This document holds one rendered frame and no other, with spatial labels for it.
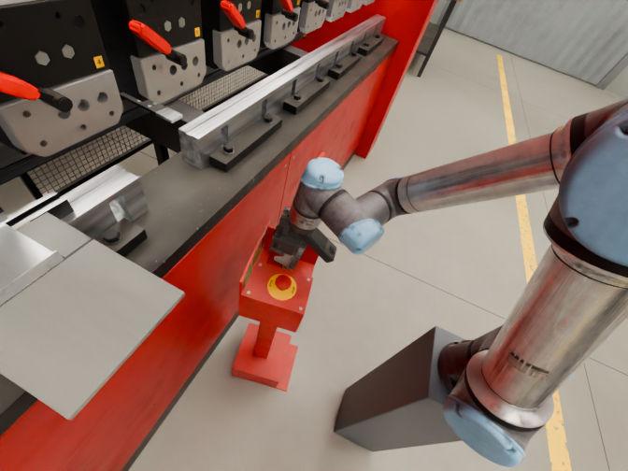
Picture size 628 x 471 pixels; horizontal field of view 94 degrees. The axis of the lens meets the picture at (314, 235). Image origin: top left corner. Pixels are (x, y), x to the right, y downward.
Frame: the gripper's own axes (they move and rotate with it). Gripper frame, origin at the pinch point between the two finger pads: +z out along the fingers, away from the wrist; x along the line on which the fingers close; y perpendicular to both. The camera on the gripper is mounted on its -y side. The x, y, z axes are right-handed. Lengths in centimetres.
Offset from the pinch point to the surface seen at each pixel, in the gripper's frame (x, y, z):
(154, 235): 12.3, 30.5, -11.7
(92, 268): 28.3, 29.0, -24.4
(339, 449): 30, -47, 69
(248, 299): 15.1, 7.5, -3.1
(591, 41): -674, -394, -19
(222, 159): -13.9, 27.0, -15.0
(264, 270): 6.9, 6.6, -4.2
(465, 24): -710, -184, 41
